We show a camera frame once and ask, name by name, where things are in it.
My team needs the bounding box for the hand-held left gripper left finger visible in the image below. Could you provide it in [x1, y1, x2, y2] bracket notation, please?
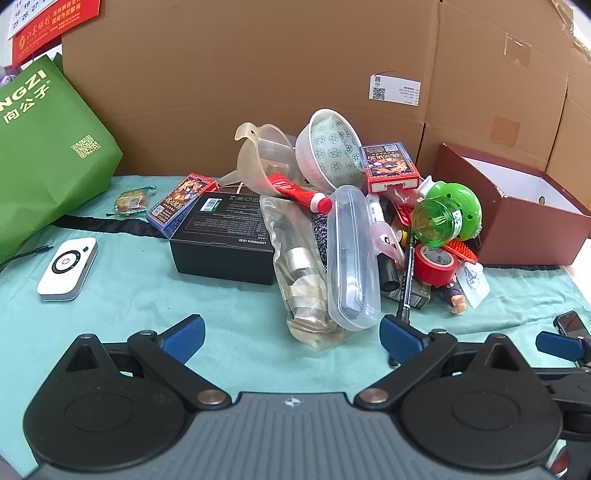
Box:
[62, 315, 232, 411]

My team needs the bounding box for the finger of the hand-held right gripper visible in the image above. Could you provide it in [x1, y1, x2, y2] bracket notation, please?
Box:
[536, 331, 591, 367]

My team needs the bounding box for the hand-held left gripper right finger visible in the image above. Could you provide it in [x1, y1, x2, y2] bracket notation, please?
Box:
[353, 315, 522, 411]

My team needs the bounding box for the small purple figurine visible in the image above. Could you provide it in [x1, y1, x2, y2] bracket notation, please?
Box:
[442, 281, 468, 315]

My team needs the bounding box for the clear packet with white tag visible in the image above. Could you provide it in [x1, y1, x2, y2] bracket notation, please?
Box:
[456, 262, 491, 308]

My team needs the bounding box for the clear plastic case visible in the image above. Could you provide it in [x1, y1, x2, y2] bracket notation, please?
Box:
[327, 185, 382, 331]

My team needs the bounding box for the maroon cardboard box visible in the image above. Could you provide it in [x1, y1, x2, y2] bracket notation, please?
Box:
[434, 143, 591, 268]

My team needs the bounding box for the desktop with teal cloth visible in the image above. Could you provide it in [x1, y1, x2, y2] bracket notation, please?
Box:
[0, 175, 591, 480]

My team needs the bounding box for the black smartphone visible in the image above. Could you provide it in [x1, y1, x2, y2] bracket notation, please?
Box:
[553, 311, 591, 341]

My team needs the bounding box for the small yellow black box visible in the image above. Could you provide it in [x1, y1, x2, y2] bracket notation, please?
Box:
[401, 276, 433, 310]

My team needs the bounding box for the black pen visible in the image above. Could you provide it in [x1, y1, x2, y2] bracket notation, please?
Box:
[387, 225, 417, 367]

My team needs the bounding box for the red tape roll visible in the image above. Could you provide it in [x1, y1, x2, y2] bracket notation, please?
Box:
[414, 243, 459, 288]

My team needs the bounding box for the pink plastic item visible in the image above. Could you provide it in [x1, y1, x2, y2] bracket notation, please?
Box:
[369, 220, 403, 265]

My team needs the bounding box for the black product box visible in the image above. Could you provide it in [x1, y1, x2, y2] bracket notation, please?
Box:
[169, 193, 279, 286]

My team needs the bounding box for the orange plastic comb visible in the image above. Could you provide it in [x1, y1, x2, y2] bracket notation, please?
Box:
[442, 237, 482, 265]

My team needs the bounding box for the dark glitter pouch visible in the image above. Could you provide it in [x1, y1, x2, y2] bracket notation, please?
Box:
[311, 211, 331, 274]

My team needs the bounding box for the green plastic toy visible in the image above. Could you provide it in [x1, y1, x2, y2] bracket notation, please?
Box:
[410, 177, 484, 248]

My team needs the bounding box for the white marker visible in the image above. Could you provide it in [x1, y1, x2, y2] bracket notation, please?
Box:
[366, 194, 389, 224]

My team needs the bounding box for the black cloth strip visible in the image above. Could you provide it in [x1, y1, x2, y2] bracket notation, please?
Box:
[50, 213, 172, 240]

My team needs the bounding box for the blue playing card box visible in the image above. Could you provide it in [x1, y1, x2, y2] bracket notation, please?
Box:
[146, 173, 219, 239]

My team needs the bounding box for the white pocket wifi device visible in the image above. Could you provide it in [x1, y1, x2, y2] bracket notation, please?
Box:
[37, 237, 99, 302]

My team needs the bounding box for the wrapped candy packet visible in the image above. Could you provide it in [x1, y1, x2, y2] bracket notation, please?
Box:
[106, 186, 157, 217]

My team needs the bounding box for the red playing card box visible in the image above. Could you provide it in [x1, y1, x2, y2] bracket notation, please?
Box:
[359, 143, 422, 195]

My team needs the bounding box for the red tube with cap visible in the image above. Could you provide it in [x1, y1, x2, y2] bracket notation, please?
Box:
[267, 172, 334, 214]

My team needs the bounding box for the translucent plastic funnel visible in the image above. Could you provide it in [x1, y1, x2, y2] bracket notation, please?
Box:
[218, 122, 302, 198]

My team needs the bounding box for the white patterned bowl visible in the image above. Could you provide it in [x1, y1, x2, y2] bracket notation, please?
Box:
[294, 108, 366, 195]

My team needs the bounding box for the green paper bag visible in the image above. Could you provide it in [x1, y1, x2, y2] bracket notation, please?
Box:
[0, 55, 124, 265]

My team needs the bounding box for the white shipping label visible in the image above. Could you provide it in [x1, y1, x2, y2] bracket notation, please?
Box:
[368, 74, 422, 107]

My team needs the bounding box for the black cable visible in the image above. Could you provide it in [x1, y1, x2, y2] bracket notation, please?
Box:
[0, 246, 54, 274]

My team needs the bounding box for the red wall poster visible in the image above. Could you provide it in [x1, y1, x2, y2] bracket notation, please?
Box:
[11, 0, 101, 66]

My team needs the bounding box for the white wall calendar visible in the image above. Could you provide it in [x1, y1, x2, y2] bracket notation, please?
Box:
[8, 0, 29, 29]

